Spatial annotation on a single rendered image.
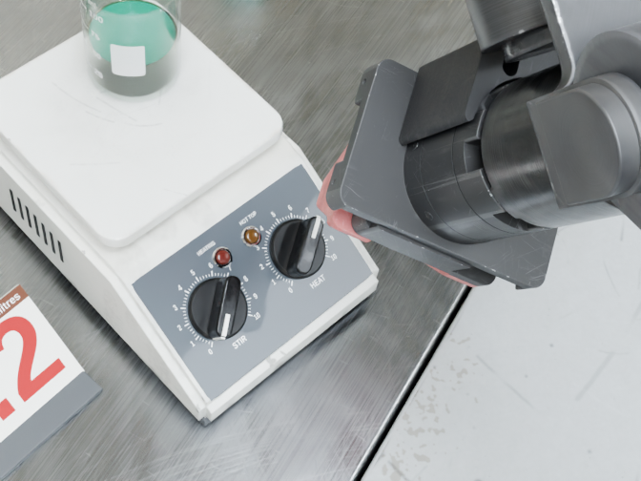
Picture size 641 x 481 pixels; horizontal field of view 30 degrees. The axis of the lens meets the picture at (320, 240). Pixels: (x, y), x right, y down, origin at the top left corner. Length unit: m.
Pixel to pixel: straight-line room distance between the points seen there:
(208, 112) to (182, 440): 0.17
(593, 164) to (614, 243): 0.40
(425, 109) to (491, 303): 0.24
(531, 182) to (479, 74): 0.05
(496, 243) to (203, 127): 0.19
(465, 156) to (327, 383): 0.24
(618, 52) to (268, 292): 0.32
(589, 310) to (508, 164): 0.30
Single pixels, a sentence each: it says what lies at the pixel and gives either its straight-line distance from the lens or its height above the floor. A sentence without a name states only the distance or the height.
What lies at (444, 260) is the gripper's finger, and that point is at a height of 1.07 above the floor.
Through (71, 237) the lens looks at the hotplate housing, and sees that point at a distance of 0.62.
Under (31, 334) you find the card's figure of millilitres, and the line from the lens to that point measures 0.64.
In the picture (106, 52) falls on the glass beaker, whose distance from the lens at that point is 0.61.
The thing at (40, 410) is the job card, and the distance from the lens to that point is 0.64.
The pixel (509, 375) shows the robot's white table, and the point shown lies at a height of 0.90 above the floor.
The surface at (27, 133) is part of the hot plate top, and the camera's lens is 0.63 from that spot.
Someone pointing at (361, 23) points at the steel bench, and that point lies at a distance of 0.80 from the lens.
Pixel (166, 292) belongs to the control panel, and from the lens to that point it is 0.61.
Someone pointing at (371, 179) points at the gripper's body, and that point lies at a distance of 0.48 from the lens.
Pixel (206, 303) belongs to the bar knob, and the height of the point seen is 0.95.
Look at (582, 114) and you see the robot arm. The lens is 0.34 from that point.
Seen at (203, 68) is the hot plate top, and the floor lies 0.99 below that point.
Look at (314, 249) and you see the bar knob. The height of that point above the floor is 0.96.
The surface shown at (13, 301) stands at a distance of 0.64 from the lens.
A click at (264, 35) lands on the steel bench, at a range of 0.79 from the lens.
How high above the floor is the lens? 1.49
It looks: 58 degrees down
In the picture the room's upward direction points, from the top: 11 degrees clockwise
